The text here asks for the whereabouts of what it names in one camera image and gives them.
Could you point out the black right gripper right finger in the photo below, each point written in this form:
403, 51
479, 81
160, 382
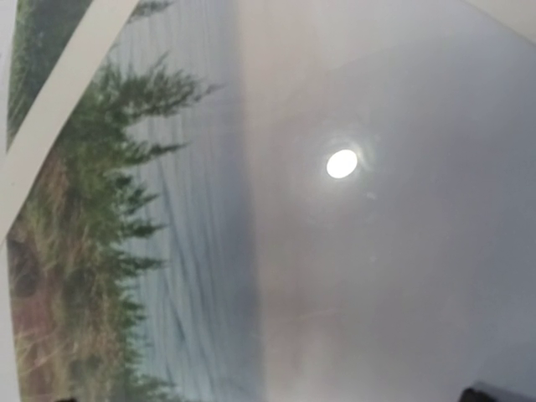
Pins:
483, 392

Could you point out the landscape photo print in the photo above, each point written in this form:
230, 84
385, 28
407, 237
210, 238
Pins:
286, 201

